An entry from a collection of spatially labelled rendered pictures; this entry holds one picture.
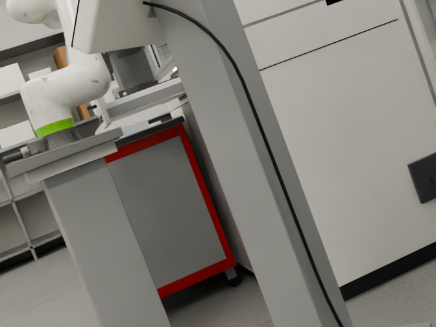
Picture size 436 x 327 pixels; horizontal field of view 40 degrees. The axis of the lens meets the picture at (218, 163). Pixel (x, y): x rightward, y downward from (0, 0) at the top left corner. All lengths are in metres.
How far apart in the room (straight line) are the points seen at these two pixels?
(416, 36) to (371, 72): 1.21
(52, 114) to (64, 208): 0.30
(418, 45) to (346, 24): 1.19
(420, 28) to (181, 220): 1.81
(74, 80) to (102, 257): 0.56
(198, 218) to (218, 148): 1.18
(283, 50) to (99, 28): 0.80
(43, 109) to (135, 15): 0.71
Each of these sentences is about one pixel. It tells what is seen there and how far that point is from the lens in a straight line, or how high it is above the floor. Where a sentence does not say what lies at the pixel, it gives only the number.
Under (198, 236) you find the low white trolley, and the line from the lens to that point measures 2.53.
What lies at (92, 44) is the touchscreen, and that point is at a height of 0.95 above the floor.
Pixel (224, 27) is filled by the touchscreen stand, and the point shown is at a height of 0.90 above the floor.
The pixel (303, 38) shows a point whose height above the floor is 0.84.
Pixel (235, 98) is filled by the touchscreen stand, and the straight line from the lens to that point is 1.32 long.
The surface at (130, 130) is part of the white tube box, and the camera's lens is 2.60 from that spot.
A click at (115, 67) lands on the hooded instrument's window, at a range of 3.21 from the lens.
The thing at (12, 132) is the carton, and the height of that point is 1.22.
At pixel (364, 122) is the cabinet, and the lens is 2.02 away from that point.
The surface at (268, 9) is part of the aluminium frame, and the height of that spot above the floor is 0.97.
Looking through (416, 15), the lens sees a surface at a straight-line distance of 0.84.
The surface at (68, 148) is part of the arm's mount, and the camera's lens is 1.86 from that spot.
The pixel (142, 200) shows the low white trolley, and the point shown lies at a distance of 2.48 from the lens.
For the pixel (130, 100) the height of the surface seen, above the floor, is 0.87.
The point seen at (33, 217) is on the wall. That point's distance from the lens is 6.49.
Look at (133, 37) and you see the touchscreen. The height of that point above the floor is 0.95.
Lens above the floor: 0.74
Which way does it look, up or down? 5 degrees down
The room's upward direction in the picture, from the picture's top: 21 degrees counter-clockwise
